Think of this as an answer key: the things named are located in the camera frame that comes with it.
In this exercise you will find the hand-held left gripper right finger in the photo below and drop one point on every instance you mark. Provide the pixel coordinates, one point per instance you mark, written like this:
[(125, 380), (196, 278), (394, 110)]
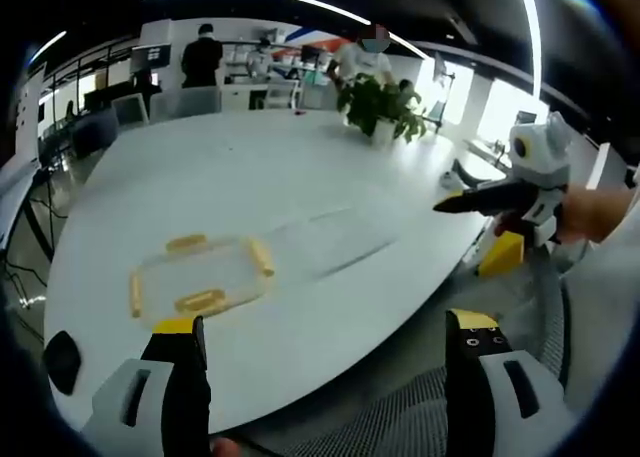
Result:
[(505, 397)]

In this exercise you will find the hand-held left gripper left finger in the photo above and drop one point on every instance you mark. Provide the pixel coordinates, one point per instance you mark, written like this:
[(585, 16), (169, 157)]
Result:
[(125, 402)]

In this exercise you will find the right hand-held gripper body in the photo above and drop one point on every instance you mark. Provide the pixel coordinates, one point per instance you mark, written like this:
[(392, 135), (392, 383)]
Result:
[(542, 157)]

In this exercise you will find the clear lid with yellow clips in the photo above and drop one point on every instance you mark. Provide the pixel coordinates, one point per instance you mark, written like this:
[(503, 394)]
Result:
[(200, 272)]

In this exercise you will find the person's right hand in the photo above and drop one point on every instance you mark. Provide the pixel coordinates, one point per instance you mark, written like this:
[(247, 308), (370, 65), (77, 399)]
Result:
[(592, 214)]

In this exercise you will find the person's left hand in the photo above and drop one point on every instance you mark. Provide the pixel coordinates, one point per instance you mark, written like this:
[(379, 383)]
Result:
[(226, 448)]

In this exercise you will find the black chair armrest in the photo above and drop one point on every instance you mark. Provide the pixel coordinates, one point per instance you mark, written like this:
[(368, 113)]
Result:
[(475, 174)]

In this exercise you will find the black oval table port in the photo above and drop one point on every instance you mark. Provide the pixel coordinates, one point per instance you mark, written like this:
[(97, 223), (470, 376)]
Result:
[(62, 362)]

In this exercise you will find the person's white sleeve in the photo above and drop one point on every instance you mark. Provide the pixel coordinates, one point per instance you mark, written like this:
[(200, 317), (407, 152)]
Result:
[(605, 317)]

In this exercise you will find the bright ceiling light strip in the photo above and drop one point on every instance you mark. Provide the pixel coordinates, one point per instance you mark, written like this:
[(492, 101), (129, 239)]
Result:
[(534, 32)]

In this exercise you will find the potted green plant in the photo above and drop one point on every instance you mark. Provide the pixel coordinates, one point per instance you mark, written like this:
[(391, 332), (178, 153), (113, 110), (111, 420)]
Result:
[(382, 104)]

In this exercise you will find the white mesh office chair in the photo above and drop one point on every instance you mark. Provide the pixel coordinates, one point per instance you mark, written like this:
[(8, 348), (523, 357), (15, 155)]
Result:
[(281, 94)]

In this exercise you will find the blue-grey office chair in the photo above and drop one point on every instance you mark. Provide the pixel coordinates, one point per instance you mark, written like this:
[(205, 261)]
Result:
[(95, 132)]

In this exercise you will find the long curved ceiling light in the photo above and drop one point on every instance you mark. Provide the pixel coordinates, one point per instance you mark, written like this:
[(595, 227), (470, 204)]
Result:
[(280, 2)]

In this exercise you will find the grey office chair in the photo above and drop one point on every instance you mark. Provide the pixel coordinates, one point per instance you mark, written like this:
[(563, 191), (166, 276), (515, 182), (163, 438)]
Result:
[(185, 104)]

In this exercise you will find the white board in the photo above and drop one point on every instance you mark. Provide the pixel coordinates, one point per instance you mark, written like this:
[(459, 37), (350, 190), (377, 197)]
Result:
[(27, 112)]

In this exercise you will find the black monitor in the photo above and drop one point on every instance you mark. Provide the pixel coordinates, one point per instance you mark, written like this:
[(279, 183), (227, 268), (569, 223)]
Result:
[(150, 57)]

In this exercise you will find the short ceiling light strip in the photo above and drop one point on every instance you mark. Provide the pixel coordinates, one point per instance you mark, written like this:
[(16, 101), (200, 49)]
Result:
[(47, 47)]

